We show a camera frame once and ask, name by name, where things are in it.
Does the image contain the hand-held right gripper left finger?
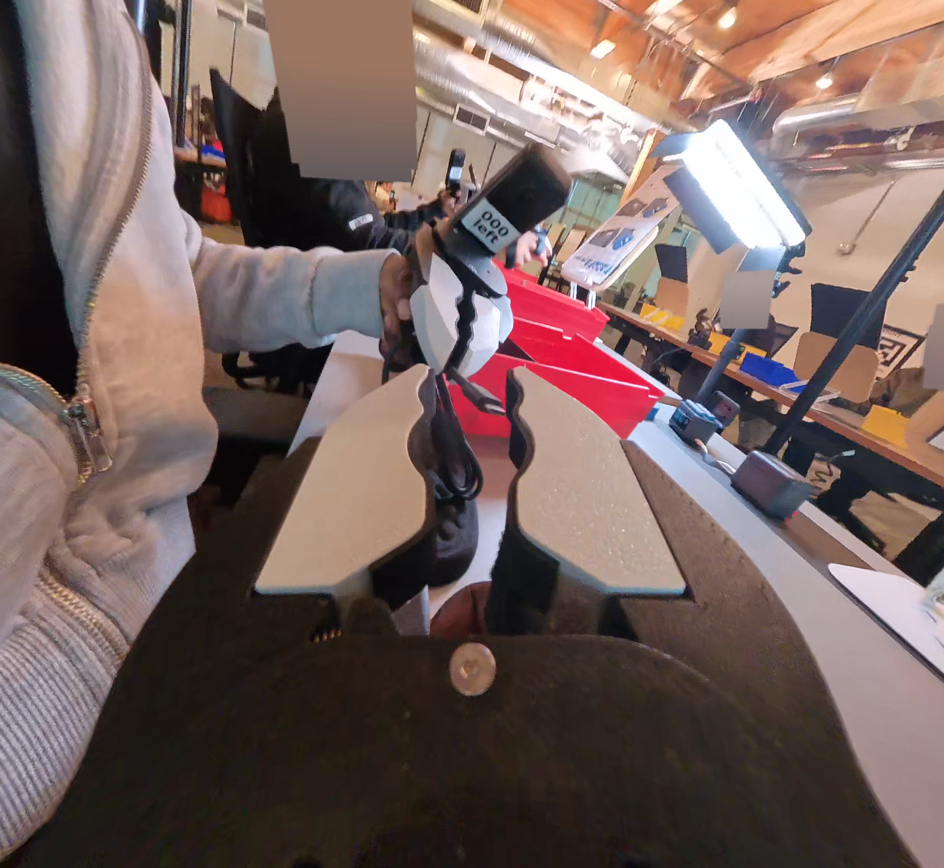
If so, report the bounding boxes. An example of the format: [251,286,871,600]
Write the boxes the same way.
[253,363,443,614]

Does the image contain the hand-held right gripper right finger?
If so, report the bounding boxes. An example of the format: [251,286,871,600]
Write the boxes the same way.
[487,366,688,634]

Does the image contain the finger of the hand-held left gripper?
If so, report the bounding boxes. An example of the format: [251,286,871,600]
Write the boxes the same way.
[459,293,516,371]
[409,254,473,376]

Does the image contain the thick black usb-c cable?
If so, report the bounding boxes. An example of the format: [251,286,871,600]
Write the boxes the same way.
[380,322,510,502]

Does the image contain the red divided storage bin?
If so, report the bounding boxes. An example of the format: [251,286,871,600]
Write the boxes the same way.
[448,318,666,441]

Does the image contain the person's left forearm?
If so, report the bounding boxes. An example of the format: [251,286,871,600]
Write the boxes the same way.
[190,234,392,354]

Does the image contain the person's left hand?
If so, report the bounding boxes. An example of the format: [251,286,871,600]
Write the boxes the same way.
[378,252,415,349]

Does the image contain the red plastic bin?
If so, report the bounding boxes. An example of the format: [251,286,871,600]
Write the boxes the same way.
[493,259,612,344]

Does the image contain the task poster board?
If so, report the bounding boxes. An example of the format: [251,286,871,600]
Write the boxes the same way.
[559,166,681,291]

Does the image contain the small grey label printer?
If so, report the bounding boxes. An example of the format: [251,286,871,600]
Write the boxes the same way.
[667,392,740,446]

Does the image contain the black flag on cardboard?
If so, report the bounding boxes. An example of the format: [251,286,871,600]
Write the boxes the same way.
[652,243,692,319]

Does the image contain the grey power adapter box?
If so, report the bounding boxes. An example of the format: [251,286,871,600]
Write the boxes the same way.
[730,449,817,521]

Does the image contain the grey light stand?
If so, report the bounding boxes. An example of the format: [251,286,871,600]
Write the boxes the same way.
[693,246,806,408]

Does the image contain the led studio light panel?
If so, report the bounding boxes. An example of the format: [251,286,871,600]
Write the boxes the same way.
[658,118,814,254]

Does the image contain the blue plastic bin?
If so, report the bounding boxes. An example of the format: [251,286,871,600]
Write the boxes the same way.
[739,352,799,387]

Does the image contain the long wooden table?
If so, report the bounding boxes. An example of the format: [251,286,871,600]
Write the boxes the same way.
[599,300,944,489]

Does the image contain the brown cardboard piece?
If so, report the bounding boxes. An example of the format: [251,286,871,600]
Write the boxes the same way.
[793,331,880,404]

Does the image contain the person's torso in grey hoodie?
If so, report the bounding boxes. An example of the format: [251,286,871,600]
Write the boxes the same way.
[0,0,222,858]

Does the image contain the yellow plastic bin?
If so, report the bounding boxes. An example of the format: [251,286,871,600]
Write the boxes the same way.
[861,405,910,450]

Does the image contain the white paper sheet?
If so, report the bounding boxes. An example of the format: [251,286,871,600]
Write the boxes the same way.
[828,562,944,671]

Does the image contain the black tripod pole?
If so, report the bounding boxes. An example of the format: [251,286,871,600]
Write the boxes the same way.
[763,189,944,456]

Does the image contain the black white tag board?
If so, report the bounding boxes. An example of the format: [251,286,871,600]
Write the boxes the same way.
[876,324,928,384]

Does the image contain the silver air duct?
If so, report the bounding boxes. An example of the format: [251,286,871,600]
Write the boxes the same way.
[413,27,650,139]

